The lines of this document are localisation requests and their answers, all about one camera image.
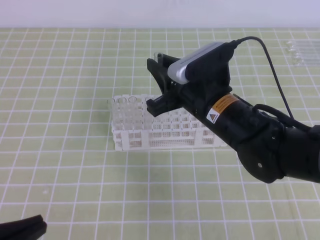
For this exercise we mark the clear glass test tube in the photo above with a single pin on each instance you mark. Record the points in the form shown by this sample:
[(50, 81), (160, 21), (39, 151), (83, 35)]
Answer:
[(158, 56)]

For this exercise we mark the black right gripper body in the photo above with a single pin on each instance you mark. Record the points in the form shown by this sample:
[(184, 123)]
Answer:
[(196, 97)]

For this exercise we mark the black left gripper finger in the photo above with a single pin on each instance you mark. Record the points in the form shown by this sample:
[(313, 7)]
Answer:
[(31, 228)]

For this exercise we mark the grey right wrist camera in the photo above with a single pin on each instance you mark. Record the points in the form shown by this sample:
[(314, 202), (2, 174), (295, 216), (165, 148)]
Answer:
[(200, 62)]

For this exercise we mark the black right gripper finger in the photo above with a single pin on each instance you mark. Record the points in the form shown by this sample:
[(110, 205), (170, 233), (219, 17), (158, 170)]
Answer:
[(152, 67), (167, 68)]

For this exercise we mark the white plastic test tube rack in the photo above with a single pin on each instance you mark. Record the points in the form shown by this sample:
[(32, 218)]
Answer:
[(176, 129)]

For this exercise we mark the green grid tablecloth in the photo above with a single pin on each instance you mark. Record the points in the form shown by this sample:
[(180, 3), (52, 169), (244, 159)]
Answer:
[(58, 160)]

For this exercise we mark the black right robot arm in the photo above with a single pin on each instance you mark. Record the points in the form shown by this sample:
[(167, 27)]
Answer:
[(268, 143)]

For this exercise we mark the glass test tube on cloth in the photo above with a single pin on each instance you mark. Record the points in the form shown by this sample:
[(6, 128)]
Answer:
[(305, 58), (304, 46), (305, 52), (307, 63), (304, 43)]

